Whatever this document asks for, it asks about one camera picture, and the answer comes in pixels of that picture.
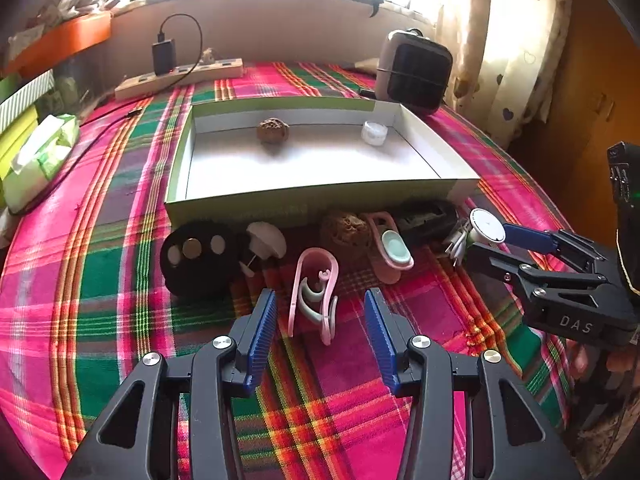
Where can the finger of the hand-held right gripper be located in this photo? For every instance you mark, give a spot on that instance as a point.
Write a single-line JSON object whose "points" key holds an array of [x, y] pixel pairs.
{"points": [[530, 237], [500, 262]]}

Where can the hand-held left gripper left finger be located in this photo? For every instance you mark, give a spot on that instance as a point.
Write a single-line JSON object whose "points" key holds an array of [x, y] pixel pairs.
{"points": [[265, 330]]}

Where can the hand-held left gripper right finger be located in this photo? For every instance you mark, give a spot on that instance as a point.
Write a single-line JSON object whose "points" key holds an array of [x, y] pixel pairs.
{"points": [[380, 335]]}

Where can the white and green spool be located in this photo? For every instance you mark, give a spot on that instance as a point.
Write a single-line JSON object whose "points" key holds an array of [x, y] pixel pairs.
{"points": [[486, 225]]}

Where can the pink and green clip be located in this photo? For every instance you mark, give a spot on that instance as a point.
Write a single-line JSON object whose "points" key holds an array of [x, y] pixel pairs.
{"points": [[298, 285]]}

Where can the pink holder with green oval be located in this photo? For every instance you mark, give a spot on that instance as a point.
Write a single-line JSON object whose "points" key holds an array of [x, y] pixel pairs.
{"points": [[392, 252]]}

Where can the black round disc white buttons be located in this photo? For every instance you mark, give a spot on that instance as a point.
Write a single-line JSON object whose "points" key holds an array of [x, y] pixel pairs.
{"points": [[200, 275]]}

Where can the white mushroom-shaped object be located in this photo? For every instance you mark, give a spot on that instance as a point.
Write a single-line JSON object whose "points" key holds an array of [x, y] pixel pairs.
{"points": [[265, 240]]}

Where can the white cardboard box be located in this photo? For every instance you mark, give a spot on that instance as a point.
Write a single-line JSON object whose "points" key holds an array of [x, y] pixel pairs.
{"points": [[310, 160]]}

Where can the person's right hand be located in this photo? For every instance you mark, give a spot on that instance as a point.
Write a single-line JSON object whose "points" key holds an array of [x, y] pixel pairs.
{"points": [[622, 359]]}

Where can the black small box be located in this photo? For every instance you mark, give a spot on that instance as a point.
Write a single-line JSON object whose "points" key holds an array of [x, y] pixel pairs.
{"points": [[425, 220]]}

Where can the carved brown walnut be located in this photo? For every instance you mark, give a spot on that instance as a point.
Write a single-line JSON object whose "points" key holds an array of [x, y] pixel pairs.
{"points": [[273, 131], [342, 230]]}

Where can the wooden cabinet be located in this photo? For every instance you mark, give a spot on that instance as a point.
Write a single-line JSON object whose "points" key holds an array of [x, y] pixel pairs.
{"points": [[590, 85]]}

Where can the heart print curtain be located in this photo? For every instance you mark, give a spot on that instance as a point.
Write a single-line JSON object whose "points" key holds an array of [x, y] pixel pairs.
{"points": [[505, 60]]}

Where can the small white round cap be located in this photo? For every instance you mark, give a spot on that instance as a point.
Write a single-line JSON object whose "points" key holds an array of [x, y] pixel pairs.
{"points": [[374, 133]]}

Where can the grey space heater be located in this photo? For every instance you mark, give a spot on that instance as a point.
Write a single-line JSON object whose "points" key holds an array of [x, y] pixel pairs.
{"points": [[415, 72]]}

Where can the beige pointed object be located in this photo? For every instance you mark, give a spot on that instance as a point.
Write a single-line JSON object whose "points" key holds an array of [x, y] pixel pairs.
{"points": [[365, 64]]}

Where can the beige power strip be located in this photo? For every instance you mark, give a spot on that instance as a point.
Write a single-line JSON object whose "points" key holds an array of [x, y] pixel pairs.
{"points": [[140, 86]]}

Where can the black hook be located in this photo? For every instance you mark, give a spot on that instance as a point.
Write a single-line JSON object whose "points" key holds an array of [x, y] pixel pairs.
{"points": [[375, 6]]}

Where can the small brown plug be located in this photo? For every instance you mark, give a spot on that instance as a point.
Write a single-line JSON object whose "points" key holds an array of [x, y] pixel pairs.
{"points": [[209, 55]]}

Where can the green tissue pack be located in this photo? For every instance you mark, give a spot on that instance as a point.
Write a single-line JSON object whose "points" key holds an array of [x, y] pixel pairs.
{"points": [[45, 155]]}

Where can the yellow-green box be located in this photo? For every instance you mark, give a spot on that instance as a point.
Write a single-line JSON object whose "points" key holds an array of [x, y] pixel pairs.
{"points": [[15, 145]]}

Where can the striped white box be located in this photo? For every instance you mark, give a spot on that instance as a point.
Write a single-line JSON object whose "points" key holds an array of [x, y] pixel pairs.
{"points": [[25, 97]]}

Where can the orange tray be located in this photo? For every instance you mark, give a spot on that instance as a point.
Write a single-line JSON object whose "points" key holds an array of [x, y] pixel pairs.
{"points": [[65, 40]]}

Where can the white clutter pile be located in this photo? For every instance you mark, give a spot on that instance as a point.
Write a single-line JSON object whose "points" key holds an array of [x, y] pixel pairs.
{"points": [[90, 2]]}

